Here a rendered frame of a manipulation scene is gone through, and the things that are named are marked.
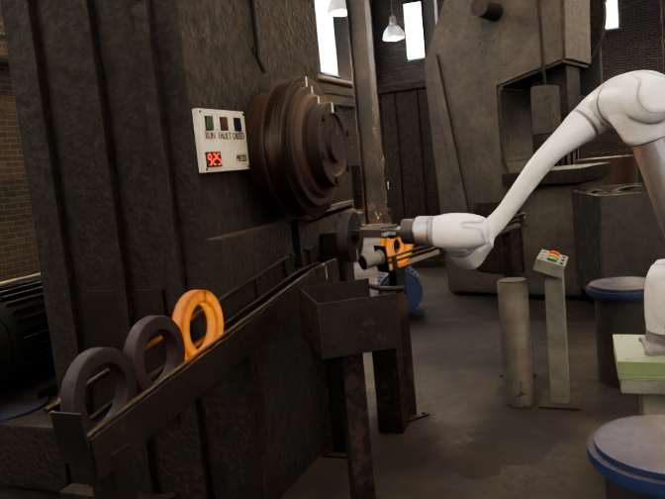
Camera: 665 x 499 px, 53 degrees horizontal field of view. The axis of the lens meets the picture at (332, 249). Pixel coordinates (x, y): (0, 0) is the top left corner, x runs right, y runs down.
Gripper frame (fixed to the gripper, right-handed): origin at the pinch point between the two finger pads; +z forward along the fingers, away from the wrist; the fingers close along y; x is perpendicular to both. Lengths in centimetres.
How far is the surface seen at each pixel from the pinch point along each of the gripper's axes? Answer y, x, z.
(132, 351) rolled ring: -79, -15, 21
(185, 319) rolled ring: -59, -13, 21
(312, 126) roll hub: 7.8, 32.7, 14.3
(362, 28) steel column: 872, 218, 290
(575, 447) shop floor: 44, -81, -63
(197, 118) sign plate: -26, 36, 34
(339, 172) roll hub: 23.7, 17.1, 11.8
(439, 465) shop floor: 21, -83, -21
